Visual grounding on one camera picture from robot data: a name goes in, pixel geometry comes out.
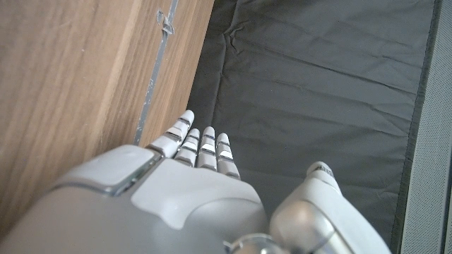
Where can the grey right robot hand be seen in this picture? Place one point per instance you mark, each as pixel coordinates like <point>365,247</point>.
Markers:
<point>169,211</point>

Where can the wooden table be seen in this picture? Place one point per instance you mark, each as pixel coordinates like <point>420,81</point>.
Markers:
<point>155,70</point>

